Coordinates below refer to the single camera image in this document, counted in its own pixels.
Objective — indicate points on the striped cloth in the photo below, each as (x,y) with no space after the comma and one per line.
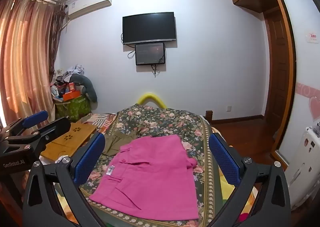
(102,120)

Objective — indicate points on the white appliance with stickers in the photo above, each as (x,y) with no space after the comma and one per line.
(303,167)

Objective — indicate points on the wooden bedpost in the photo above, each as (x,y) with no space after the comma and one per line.
(209,117)

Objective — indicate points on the white air conditioner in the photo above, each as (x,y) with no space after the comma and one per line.
(87,3)

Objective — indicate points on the brown patterned curtain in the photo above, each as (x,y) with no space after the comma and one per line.
(58,32)

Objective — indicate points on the black wall television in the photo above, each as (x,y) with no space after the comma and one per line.
(148,28)

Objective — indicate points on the white wall sticker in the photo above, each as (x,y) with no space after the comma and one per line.
(312,37)

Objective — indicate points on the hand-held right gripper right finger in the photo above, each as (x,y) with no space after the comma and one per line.
(223,159)

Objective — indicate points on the green fabric storage box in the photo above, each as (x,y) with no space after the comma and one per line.
(75,108)

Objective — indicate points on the floral green bed sheet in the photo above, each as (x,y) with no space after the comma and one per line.
(160,122)

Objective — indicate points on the brown wooden door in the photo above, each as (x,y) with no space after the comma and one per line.
(276,67)

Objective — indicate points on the pink pants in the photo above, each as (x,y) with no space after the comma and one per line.
(147,167)

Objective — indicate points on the pile of clothes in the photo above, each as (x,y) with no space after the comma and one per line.
(67,74)

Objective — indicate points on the frosted sliding wardrobe door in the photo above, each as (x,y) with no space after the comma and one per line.
(305,79)

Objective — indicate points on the flat orange box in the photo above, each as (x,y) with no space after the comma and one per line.
(72,95)

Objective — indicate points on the yellow foam tube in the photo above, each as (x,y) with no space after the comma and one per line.
(150,95)

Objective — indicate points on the wooden lap table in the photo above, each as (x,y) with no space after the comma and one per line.
(67,139)

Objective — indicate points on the sheer orange curtain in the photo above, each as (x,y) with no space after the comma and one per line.
(22,54)

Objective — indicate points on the olive green pants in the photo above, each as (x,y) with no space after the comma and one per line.
(117,140)

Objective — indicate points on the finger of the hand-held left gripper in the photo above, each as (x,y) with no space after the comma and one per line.
(55,128)
(35,118)

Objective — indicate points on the white wall socket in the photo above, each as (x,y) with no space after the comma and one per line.
(228,108)

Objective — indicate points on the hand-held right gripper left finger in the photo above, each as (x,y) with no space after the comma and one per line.
(90,159)

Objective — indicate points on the white patterned cloth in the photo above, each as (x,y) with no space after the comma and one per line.
(53,160)

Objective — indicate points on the small black wall monitor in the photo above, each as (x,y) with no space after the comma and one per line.
(150,53)

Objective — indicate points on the small red box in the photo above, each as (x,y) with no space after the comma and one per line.
(71,87)

